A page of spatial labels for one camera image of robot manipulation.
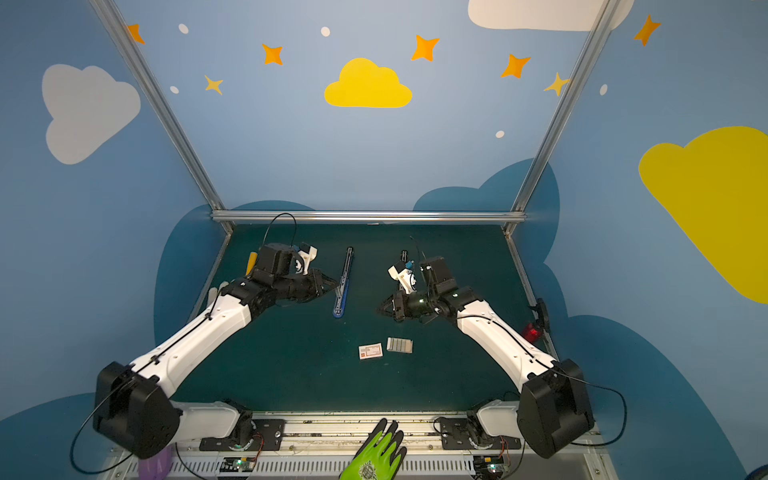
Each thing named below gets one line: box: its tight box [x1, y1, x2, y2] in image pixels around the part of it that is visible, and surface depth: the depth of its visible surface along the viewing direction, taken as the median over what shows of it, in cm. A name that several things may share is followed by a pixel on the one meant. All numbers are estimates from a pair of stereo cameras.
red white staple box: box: [358, 342, 383, 360], surface depth 90 cm
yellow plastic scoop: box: [245, 251, 258, 276], surface depth 110 cm
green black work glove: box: [338, 418, 407, 480], surface depth 72 cm
